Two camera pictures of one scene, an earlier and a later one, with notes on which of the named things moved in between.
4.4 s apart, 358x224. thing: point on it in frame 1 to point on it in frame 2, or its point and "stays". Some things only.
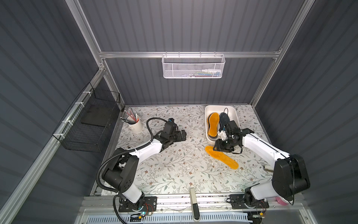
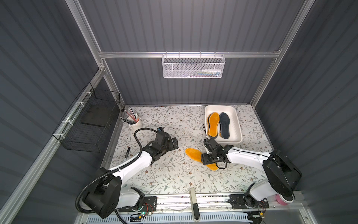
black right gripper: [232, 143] to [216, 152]
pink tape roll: [280, 201] stays
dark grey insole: [223, 119] stays
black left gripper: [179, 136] to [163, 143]
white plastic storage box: [230, 109] stays
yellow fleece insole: [214, 120] stays
